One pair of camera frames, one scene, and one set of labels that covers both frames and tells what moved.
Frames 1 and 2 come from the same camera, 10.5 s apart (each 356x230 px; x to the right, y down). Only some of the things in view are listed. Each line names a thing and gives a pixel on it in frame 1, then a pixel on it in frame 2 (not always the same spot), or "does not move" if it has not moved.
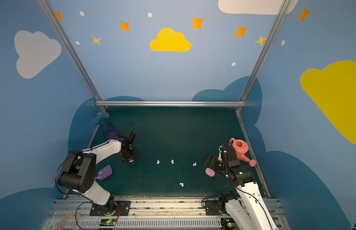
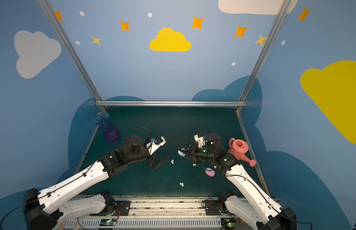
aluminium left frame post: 50,11 does not move
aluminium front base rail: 147,213 does not move
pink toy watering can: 241,147 does not move
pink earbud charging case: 209,172 does not move
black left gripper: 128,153 → 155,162
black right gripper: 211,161 → 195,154
